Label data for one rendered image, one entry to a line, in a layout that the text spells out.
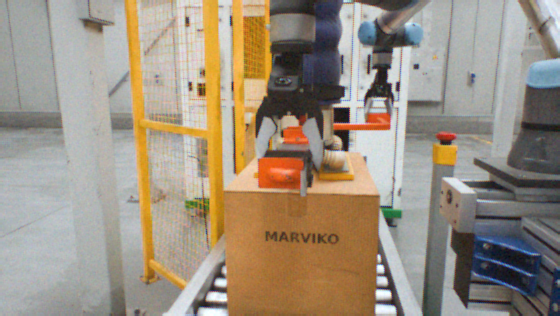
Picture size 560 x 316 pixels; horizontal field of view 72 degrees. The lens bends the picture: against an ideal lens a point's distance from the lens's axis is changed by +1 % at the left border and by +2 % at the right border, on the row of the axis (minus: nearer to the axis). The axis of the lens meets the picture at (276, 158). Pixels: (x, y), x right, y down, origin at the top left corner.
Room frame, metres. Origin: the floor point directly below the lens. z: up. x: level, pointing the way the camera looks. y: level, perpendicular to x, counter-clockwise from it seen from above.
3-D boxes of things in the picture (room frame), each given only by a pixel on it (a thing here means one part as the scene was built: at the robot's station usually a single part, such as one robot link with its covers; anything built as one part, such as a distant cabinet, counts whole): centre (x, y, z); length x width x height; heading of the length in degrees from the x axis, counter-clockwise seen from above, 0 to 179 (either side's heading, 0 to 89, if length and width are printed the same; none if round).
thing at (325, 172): (1.23, -0.19, 0.97); 0.34 x 0.10 x 0.05; 172
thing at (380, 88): (1.47, -0.39, 1.22); 0.09 x 0.08 x 0.12; 172
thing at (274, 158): (0.64, -0.01, 1.08); 0.08 x 0.07 x 0.05; 172
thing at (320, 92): (1.24, -0.10, 1.19); 0.23 x 0.23 x 0.04
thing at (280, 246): (1.24, -0.10, 0.75); 0.60 x 0.40 x 0.40; 172
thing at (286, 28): (0.66, -0.02, 1.30); 0.08 x 0.08 x 0.05
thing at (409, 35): (1.38, -0.43, 1.38); 0.11 x 0.11 x 0.08; 28
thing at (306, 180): (0.69, -0.07, 1.08); 0.31 x 0.03 x 0.05; 172
